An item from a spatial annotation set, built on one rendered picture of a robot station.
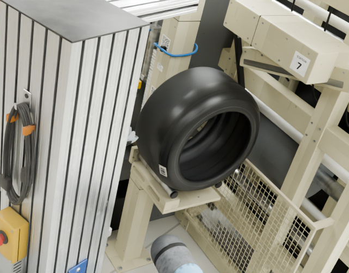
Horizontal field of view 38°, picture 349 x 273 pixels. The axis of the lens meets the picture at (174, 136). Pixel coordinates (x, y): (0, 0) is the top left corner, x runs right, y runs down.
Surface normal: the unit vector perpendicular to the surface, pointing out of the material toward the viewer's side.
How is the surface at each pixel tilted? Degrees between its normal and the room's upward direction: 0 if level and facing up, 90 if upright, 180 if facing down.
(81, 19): 0
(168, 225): 0
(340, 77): 90
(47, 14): 0
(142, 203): 90
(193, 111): 56
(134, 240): 90
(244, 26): 90
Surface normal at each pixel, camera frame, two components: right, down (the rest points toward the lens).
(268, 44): -0.83, 0.13
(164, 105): -0.55, -0.37
